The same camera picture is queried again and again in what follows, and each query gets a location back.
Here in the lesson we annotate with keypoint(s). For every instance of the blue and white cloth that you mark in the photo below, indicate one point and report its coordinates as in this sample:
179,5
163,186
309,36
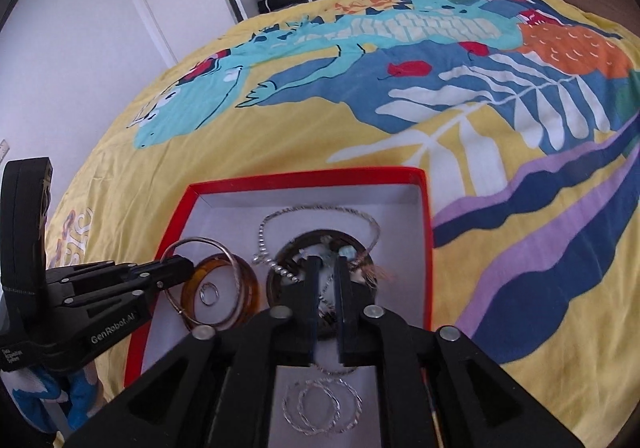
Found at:
30,403

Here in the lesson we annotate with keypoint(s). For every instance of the dark brown bangle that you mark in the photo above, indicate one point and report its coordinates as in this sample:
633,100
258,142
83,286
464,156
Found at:
275,293

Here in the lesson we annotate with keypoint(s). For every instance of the red jewelry box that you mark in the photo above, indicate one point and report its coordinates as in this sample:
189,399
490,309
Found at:
300,198

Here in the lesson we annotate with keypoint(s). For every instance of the yellow printed blanket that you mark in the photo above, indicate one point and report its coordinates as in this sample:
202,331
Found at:
500,278

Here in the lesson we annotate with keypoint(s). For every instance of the small twisted silver hoop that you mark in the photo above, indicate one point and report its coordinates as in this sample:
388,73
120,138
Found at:
285,408

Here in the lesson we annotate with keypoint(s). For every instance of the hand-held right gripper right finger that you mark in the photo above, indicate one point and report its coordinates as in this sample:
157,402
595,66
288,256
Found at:
340,320

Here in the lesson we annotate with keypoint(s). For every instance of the large twisted silver hoop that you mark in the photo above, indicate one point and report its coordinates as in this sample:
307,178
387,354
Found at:
360,403

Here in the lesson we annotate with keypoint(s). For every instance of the thin silver bangle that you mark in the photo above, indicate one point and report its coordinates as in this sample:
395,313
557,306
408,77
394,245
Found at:
236,273

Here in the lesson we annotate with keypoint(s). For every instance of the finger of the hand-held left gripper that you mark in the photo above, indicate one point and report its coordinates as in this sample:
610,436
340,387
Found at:
125,269
120,297

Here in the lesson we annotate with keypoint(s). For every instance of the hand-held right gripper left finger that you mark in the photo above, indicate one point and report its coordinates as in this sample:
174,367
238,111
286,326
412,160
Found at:
314,320

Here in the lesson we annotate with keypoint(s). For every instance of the amber bangle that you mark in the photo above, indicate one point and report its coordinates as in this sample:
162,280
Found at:
250,288

